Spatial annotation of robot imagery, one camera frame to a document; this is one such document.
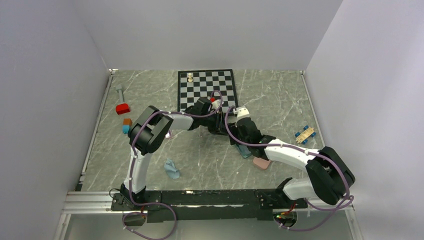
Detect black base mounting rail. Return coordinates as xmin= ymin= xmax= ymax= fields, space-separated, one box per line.
xmin=110 ymin=189 xmax=307 ymax=223

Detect pink glasses case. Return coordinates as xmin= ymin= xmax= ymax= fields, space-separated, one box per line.
xmin=252 ymin=157 xmax=272 ymax=170

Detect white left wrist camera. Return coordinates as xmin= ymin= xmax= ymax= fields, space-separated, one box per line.
xmin=209 ymin=97 xmax=222 ymax=112

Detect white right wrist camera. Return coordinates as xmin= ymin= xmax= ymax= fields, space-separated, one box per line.
xmin=233 ymin=106 xmax=250 ymax=121

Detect small blue cleaning cloth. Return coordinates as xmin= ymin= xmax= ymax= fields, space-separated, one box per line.
xmin=164 ymin=158 xmax=180 ymax=179

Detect grey glasses case green lining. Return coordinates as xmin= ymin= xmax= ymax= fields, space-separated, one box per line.
xmin=235 ymin=144 xmax=252 ymax=159

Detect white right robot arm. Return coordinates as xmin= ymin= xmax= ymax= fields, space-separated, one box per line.
xmin=225 ymin=117 xmax=356 ymax=208

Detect grey toy hammer red head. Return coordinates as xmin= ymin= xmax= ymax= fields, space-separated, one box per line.
xmin=115 ymin=84 xmax=131 ymax=115

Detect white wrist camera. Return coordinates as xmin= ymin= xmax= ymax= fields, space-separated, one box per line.
xmin=209 ymin=97 xmax=222 ymax=112
xmin=233 ymin=106 xmax=250 ymax=121

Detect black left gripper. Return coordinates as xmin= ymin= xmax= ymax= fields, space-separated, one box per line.
xmin=200 ymin=111 xmax=229 ymax=137

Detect cream chess piece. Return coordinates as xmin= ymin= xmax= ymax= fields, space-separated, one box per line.
xmin=187 ymin=72 xmax=194 ymax=83

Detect black and white chessboard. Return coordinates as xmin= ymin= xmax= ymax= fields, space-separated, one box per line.
xmin=177 ymin=69 xmax=239 ymax=112

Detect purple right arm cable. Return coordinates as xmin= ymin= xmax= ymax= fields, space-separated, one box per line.
xmin=224 ymin=105 xmax=355 ymax=232

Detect pink transparent sunglasses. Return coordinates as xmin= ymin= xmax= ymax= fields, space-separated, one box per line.
xmin=165 ymin=130 xmax=173 ymax=139

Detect orange and blue toy block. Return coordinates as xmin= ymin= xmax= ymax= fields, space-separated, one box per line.
xmin=122 ymin=118 xmax=133 ymax=134

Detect aluminium frame rail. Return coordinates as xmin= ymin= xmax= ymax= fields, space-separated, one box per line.
xmin=62 ymin=191 xmax=113 ymax=214

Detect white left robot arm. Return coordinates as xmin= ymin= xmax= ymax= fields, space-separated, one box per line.
xmin=119 ymin=97 xmax=223 ymax=210

